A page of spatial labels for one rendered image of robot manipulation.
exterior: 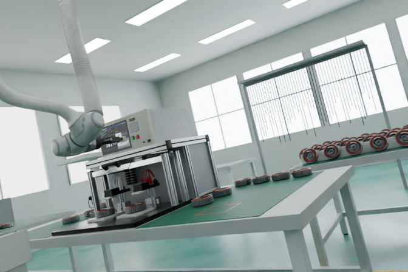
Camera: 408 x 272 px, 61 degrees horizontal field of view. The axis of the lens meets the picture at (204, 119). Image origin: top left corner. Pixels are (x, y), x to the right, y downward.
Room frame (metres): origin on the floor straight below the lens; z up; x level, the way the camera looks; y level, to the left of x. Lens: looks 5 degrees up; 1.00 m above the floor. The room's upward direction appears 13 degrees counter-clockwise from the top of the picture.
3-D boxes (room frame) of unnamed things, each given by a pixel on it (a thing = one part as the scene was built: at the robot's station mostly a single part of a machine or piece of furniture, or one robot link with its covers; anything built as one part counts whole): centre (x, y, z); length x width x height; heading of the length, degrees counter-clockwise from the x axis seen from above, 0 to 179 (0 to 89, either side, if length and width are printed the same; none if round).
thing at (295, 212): (2.13, 0.44, 0.72); 2.20 x 1.01 x 0.05; 58
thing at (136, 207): (1.86, 0.46, 0.80); 0.11 x 0.11 x 0.04
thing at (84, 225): (1.94, 0.56, 0.76); 0.64 x 0.47 x 0.02; 58
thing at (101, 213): (1.99, 0.67, 0.80); 0.11 x 0.11 x 0.04
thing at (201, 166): (2.10, 0.08, 0.91); 0.28 x 0.03 x 0.32; 148
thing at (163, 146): (2.20, 0.40, 1.09); 0.68 x 0.44 x 0.05; 58
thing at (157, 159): (2.01, 0.51, 1.03); 0.62 x 0.01 x 0.03; 58
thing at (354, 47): (4.88, -1.51, 0.96); 1.84 x 0.50 x 1.93; 58
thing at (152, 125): (2.19, 0.39, 1.22); 0.44 x 0.39 x 0.20; 58
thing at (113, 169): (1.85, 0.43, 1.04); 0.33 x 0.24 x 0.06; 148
